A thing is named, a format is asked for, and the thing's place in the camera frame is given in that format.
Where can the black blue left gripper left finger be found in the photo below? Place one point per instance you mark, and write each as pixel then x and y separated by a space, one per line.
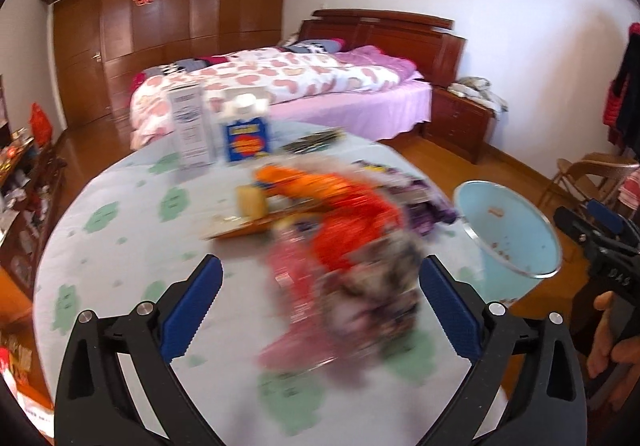
pixel 93 404

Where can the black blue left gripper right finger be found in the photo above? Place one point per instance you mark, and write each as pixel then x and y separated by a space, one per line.
pixel 548 405

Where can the plaid fabric scrap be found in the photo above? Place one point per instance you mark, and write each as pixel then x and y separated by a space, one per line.
pixel 376 301

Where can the red plastic bag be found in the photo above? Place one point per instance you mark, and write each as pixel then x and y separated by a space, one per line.
pixel 356 214

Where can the purple plastic bag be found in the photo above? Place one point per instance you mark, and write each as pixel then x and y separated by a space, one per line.
pixel 423 204

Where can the light blue trash bin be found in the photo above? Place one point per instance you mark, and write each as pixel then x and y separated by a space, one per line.
pixel 518 244

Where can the person's right hand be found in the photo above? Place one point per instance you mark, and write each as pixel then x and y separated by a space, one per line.
pixel 604 351

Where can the folding wooden chair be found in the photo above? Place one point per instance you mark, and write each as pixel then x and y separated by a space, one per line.
pixel 595 176

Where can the hanging dark clothes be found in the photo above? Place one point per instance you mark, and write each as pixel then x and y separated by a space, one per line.
pixel 621 112

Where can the pink plastic bag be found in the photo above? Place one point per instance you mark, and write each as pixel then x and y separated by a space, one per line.
pixel 297 279

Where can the wooden side cabinet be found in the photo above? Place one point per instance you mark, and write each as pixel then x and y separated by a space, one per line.
pixel 31 180

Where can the wooden nightstand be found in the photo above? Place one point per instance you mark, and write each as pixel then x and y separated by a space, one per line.
pixel 459 125

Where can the clothes pile on nightstand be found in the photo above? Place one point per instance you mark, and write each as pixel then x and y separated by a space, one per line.
pixel 478 90

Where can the red gift bag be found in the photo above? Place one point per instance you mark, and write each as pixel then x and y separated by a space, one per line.
pixel 41 126

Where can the white milk carton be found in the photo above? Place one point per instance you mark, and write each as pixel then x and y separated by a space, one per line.
pixel 191 126

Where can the blue Look drink carton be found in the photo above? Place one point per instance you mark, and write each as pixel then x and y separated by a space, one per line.
pixel 244 122

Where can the dark striped packet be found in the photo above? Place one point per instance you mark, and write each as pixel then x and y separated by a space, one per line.
pixel 313 142

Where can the pink bed sheet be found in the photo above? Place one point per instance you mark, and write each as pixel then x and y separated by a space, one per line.
pixel 374 116

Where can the heart pattern duvet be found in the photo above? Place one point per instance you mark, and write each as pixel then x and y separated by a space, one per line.
pixel 286 73

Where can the wooden door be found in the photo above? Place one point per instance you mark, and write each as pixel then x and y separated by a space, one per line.
pixel 78 61

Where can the wooden bed frame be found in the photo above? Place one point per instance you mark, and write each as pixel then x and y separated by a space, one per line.
pixel 427 41

